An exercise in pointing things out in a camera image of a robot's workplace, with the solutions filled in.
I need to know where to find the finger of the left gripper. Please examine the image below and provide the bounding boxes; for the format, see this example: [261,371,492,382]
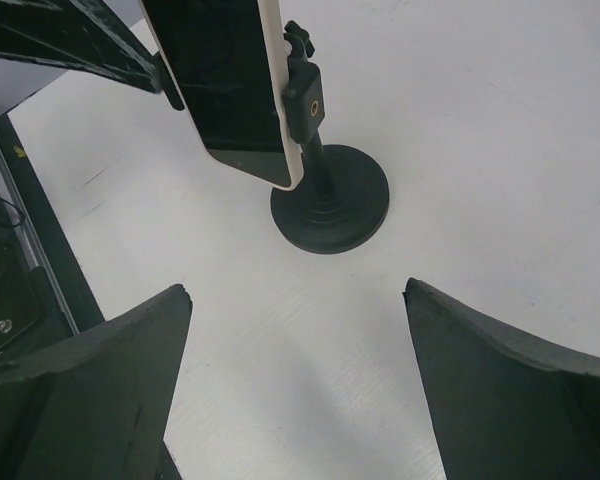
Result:
[0,1,161,93]

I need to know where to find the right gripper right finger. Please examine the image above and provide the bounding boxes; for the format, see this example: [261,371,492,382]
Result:
[404,278,600,479]

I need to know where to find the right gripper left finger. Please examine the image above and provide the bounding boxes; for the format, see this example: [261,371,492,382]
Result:
[0,284,193,479]

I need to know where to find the black phone cream case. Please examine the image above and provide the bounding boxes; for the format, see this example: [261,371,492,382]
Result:
[141,0,304,190]

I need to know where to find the black phone stand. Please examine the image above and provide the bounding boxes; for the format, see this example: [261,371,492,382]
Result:
[270,21,390,255]

